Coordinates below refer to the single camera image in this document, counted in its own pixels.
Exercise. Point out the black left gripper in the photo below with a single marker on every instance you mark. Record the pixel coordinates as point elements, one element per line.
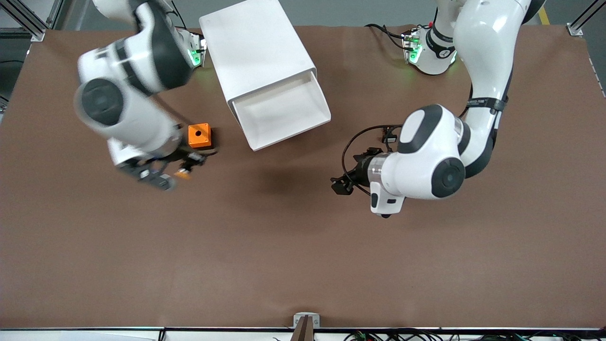
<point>360,173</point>

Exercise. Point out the white plastic drawer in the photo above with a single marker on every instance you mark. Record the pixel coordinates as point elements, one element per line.
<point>284,111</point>

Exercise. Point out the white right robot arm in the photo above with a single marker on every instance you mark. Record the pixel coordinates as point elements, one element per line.
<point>128,85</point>

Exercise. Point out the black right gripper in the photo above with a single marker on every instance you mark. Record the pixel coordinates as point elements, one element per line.
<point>188,158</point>

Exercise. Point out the white table edge rail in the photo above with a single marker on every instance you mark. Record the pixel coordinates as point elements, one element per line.
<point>94,334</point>

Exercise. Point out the orange button enclosure box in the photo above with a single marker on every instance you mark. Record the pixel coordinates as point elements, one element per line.
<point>200,135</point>

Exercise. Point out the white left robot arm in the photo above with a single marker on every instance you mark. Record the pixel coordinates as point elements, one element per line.
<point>483,71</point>

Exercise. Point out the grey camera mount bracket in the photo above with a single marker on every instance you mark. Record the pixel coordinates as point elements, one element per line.
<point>306,323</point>

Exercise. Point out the aluminium frame post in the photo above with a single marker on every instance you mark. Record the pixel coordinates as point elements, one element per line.
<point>584,19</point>
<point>26,19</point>

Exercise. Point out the black switch with white cap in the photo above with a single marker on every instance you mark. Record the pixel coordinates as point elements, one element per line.
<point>388,136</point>

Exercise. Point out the arm base connector panel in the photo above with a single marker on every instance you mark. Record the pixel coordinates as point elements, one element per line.
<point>412,46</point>
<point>196,51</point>

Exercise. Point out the white drawer cabinet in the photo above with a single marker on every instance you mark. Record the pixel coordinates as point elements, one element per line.
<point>255,47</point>

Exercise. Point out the orange capped push button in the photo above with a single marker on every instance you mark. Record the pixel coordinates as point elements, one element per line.
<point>182,171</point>

